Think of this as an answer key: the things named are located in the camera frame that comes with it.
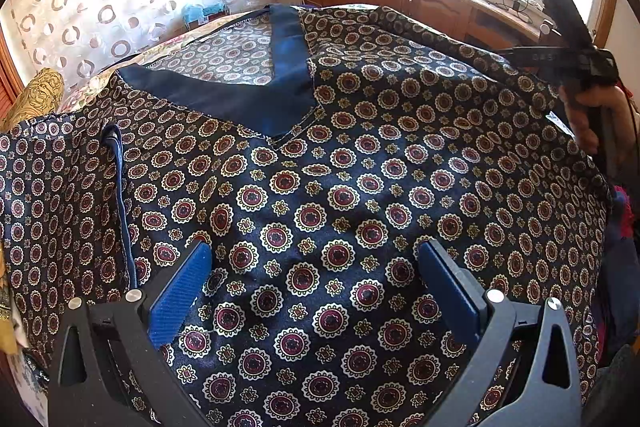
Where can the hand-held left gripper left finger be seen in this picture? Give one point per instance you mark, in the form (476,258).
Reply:
(180,292)

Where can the person's body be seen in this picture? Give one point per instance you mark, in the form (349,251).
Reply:
(620,307)

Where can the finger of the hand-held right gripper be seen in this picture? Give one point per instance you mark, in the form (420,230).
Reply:
(515,56)

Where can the navy medallion print garment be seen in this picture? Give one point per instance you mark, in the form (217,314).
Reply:
(325,157)

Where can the yellow patterned pillow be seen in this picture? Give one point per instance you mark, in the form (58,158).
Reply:
(35,92)

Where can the pink floral bed sheet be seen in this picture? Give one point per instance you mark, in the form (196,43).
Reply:
(150,49)

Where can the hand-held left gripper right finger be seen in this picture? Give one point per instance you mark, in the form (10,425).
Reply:
(450,292)

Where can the person's right hand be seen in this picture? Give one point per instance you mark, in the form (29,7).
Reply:
(575,119)

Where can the light blue cloth bundle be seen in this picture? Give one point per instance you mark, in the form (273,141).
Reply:
(202,13)

